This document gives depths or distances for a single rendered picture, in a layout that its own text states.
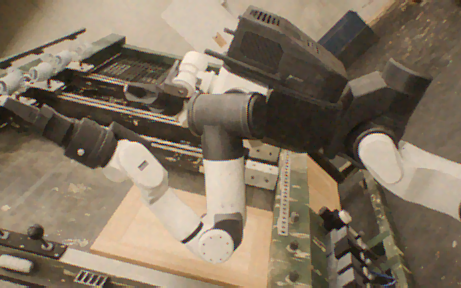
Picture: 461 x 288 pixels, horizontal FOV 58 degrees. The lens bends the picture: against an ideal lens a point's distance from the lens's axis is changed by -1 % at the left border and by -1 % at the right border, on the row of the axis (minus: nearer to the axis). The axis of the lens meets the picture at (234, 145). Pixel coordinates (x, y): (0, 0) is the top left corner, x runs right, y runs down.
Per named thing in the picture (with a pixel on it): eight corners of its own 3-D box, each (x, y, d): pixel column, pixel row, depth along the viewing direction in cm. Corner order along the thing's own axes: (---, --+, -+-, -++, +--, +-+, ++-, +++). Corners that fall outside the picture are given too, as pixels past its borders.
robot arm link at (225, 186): (244, 237, 103) (240, 148, 99) (252, 262, 91) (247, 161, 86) (197, 241, 102) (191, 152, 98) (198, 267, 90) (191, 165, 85)
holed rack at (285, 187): (287, 237, 128) (287, 235, 128) (277, 235, 128) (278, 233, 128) (293, 80, 276) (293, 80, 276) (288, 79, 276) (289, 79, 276)
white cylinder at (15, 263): (-3, 268, 103) (28, 276, 103) (-3, 259, 102) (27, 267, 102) (5, 260, 106) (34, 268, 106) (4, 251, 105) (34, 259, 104)
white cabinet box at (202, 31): (319, 103, 504) (192, -23, 462) (284, 134, 526) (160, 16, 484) (317, 88, 559) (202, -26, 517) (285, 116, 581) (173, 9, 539)
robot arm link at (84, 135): (20, 143, 76) (81, 172, 81) (47, 97, 77) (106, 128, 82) (25, 136, 87) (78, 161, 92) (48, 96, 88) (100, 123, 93)
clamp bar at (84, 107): (276, 164, 179) (290, 113, 168) (12, 103, 183) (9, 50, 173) (277, 154, 188) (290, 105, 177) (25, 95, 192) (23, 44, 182)
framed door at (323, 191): (348, 285, 190) (352, 282, 189) (262, 209, 179) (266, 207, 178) (334, 184, 271) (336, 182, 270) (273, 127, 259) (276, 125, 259)
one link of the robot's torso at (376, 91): (426, 68, 108) (363, 43, 107) (442, 83, 96) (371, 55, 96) (374, 157, 120) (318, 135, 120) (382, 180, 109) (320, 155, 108)
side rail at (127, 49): (282, 98, 274) (286, 83, 269) (120, 62, 278) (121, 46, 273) (282, 95, 281) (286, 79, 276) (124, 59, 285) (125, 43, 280)
